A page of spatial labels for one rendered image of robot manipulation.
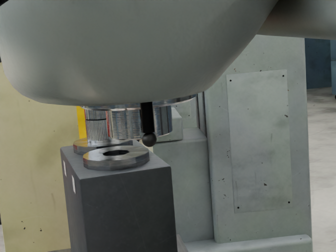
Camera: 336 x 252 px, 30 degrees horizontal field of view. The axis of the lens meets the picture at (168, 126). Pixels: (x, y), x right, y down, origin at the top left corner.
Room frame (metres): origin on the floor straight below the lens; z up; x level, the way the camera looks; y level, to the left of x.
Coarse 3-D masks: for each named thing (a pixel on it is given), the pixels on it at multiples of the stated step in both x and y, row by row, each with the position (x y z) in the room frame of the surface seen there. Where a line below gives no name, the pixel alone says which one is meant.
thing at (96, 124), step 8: (88, 112) 0.90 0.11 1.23; (96, 112) 0.90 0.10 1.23; (104, 112) 0.90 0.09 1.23; (88, 120) 0.91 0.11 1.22; (96, 120) 0.90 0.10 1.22; (104, 120) 0.90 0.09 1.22; (88, 128) 0.91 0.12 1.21; (96, 128) 0.90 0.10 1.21; (104, 128) 0.90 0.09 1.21; (88, 136) 0.91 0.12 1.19; (96, 136) 0.90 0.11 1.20; (104, 136) 0.90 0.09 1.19
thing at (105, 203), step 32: (64, 160) 0.90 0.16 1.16; (96, 160) 0.79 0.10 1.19; (128, 160) 0.79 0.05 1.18; (160, 160) 0.81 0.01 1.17; (64, 192) 0.96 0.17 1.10; (96, 192) 0.76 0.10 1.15; (128, 192) 0.77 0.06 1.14; (160, 192) 0.78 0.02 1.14; (96, 224) 0.76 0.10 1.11; (128, 224) 0.77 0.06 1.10; (160, 224) 0.78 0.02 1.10
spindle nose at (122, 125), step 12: (156, 108) 0.43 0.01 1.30; (168, 108) 0.44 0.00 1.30; (108, 120) 0.44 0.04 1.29; (120, 120) 0.43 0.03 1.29; (132, 120) 0.43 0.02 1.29; (156, 120) 0.43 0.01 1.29; (168, 120) 0.44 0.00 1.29; (108, 132) 0.44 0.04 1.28; (120, 132) 0.43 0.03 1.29; (132, 132) 0.43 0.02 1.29; (156, 132) 0.43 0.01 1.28; (168, 132) 0.44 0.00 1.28
